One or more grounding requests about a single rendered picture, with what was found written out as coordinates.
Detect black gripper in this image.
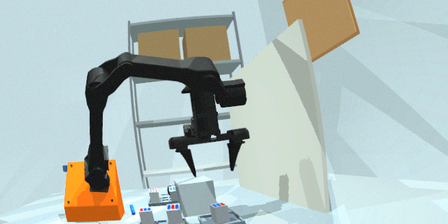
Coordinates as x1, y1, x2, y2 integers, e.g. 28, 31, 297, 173
169, 108, 249, 177

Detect large off-white flat panel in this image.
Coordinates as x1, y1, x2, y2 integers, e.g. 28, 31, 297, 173
229, 19, 330, 213

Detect white box with blue and red stripes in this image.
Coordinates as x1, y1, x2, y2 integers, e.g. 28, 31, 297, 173
210, 203, 230, 224
149, 190, 160, 203

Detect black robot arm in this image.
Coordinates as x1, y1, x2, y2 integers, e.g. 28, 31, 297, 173
84, 52, 247, 192

